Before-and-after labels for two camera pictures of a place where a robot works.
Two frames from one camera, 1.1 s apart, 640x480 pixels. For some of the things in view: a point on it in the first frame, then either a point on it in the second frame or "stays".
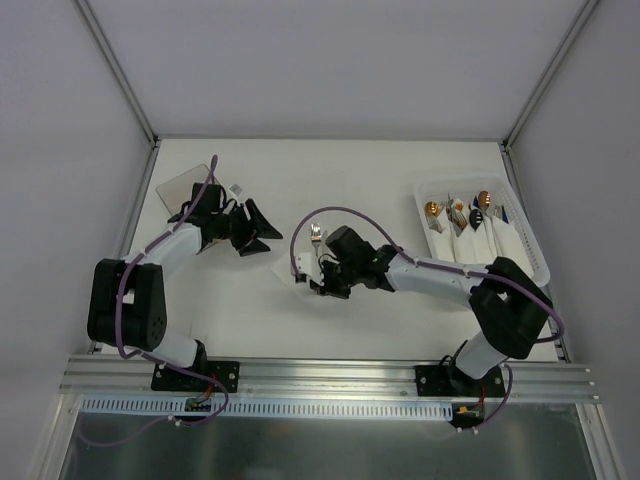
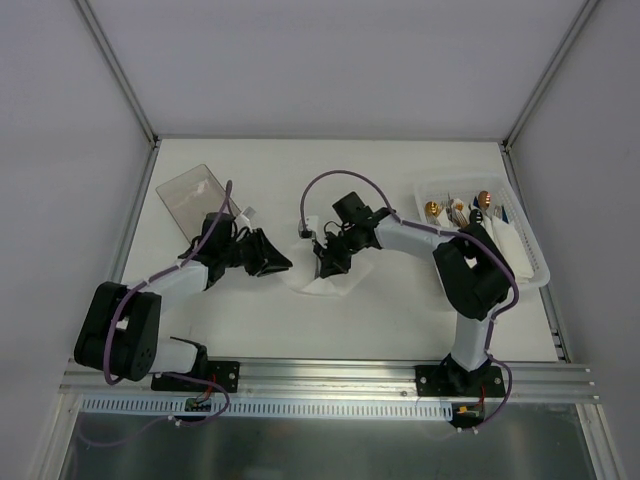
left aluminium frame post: (126, 85) stays
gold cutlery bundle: (454, 212) stays
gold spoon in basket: (432, 209) stays
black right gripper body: (329, 286) -> (335, 248)
